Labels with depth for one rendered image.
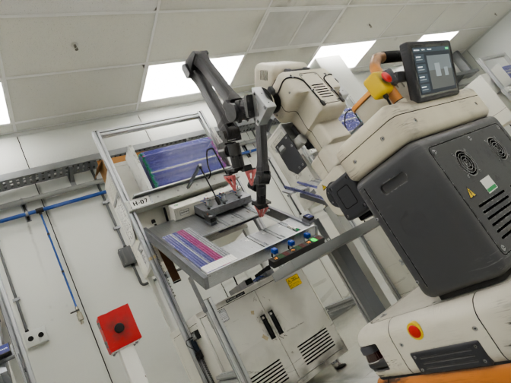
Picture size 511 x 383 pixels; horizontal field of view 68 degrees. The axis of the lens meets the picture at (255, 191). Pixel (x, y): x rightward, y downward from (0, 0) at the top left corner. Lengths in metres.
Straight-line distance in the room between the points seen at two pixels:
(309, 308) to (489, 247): 1.37
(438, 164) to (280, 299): 1.35
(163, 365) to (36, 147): 2.35
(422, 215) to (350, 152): 0.27
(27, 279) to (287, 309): 2.29
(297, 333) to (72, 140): 3.02
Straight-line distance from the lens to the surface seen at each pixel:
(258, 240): 1.99
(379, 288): 2.29
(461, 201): 1.08
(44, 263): 3.75
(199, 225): 2.24
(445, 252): 1.12
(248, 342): 2.08
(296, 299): 2.24
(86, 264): 3.73
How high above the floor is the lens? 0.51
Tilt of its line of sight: 15 degrees up
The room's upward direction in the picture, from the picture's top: 29 degrees counter-clockwise
